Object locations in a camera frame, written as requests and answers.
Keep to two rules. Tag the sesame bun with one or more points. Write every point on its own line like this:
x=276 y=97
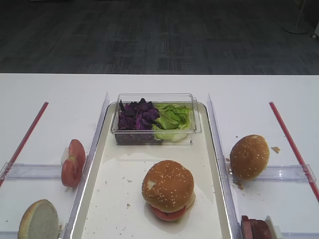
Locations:
x=249 y=157
x=168 y=186

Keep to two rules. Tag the green lettuce leaves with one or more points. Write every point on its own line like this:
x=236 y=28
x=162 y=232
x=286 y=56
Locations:
x=172 y=117

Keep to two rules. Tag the tomato slice on stack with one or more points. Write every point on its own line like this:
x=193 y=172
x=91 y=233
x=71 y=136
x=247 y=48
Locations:
x=169 y=217

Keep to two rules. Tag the white onion behind tomato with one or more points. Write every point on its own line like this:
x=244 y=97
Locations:
x=65 y=155

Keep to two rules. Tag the tomato slices stack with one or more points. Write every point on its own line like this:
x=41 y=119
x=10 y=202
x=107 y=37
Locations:
x=73 y=166

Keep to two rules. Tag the bread crumb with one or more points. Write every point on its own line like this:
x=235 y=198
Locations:
x=276 y=149

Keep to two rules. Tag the ham slices stack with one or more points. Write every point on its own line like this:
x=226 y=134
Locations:
x=254 y=229

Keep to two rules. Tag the purple cabbage pieces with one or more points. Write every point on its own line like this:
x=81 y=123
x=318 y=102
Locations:
x=137 y=115

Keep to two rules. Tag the clear plastic container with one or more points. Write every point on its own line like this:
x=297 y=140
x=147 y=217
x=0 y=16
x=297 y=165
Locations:
x=147 y=137

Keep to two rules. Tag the white metal tray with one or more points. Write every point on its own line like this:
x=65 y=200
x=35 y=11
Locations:
x=113 y=206

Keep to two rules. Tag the right long clear divider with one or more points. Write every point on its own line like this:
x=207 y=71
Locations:
x=233 y=224

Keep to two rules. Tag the long clear divider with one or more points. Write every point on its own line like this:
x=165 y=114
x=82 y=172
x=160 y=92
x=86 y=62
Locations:
x=233 y=224
x=89 y=161

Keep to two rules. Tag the right red tape strip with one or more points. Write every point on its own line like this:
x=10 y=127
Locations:
x=291 y=144

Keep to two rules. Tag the red tape strip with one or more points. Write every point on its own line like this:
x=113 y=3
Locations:
x=291 y=144
x=22 y=143

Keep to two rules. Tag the upper right clear holder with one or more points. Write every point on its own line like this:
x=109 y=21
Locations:
x=287 y=173

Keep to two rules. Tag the clear holder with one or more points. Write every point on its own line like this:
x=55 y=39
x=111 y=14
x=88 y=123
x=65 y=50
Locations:
x=287 y=173
x=290 y=235
x=20 y=171

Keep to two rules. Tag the left long clear divider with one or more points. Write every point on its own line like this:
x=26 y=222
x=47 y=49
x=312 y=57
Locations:
x=89 y=161

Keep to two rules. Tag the white block behind ham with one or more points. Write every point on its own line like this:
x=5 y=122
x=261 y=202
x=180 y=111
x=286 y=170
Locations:
x=274 y=230

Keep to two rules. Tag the upper left clear holder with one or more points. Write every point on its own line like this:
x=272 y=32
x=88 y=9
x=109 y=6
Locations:
x=20 y=171

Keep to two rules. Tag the bun bottom half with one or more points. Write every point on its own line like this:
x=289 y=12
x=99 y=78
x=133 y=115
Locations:
x=39 y=221

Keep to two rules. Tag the left red tape strip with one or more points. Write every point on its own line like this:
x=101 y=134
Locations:
x=22 y=143

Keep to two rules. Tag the lower right clear holder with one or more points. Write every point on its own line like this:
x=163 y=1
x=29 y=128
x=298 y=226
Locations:
x=290 y=235

